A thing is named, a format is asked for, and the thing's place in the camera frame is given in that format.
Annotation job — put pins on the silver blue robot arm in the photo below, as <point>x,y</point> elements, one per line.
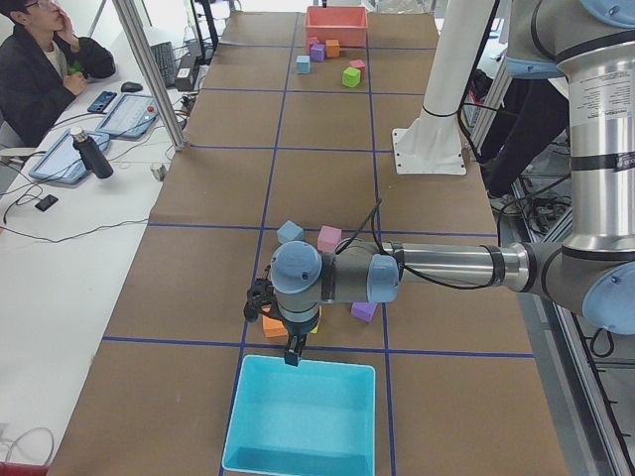
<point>591,273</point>

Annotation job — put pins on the red plastic bin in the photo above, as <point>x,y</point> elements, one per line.
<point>347,24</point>

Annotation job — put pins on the white camera pedestal column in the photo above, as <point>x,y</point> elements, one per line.
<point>431,145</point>

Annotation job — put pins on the near orange foam block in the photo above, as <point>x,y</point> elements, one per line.
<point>273,328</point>

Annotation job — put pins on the near blue-cased tablet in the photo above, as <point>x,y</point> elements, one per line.
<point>62,161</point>

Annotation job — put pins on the aluminium frame post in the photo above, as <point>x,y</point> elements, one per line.
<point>132,25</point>

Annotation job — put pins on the blue-cased tablet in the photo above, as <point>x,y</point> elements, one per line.
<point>130,117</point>
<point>62,161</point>

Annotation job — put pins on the seated person in black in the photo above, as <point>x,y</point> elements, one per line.
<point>45,66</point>

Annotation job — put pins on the cyan plastic bin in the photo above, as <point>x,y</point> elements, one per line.
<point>317,418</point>

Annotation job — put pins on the green foam block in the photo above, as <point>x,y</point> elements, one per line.
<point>351,77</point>

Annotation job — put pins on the far purple foam block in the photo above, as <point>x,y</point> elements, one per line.
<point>318,52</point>

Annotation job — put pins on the far blue-cased tablet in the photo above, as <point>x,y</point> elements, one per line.
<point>130,117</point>

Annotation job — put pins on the small silver can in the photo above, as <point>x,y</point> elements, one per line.
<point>158,171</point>

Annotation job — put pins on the black computer mouse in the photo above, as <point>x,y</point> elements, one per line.
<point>131,87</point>

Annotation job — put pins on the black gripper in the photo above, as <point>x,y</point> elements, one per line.
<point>296,330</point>

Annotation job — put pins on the black keyboard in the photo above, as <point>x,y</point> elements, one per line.
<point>164,57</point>

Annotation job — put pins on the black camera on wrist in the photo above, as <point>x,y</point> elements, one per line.
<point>259,299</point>

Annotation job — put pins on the purple foam block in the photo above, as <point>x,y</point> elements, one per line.
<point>364,311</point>
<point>318,52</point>

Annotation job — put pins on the orange foam block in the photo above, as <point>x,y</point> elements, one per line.
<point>273,328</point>
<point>332,48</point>

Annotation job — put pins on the light blue foam block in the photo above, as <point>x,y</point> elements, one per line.
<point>303,64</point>
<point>289,232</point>

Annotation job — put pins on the far orange foam block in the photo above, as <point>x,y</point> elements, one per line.
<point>332,48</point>

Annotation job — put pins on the black water bottle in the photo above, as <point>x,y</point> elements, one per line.
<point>90,154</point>

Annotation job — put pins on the near pink foam block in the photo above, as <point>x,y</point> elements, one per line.
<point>328,239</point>

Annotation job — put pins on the far dark pink foam block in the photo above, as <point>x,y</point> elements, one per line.
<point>360,65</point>

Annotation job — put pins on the near purple foam block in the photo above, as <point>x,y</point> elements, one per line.
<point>364,311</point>

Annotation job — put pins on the small black phone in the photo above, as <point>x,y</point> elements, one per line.
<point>46,202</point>

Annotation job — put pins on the blue smartphone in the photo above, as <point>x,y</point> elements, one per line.
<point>101,102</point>

